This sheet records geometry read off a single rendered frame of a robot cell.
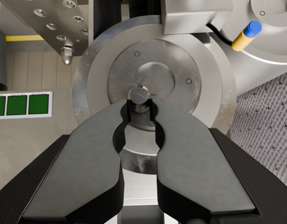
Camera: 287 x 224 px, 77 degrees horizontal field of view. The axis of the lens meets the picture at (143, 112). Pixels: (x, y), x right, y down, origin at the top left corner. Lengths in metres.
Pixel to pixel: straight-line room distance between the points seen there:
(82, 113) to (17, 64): 2.96
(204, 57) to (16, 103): 0.52
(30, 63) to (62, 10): 2.60
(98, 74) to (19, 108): 0.45
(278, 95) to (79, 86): 0.26
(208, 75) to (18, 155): 0.52
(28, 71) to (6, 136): 2.42
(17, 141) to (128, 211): 0.36
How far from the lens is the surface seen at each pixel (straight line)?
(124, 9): 0.63
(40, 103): 0.56
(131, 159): 0.16
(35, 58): 3.02
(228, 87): 0.18
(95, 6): 0.24
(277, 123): 0.32
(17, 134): 0.60
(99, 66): 0.16
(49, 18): 0.48
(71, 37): 0.52
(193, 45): 0.17
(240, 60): 0.20
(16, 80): 3.04
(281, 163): 0.32
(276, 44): 0.22
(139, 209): 0.59
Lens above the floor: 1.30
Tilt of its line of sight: 9 degrees down
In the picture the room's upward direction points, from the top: 178 degrees clockwise
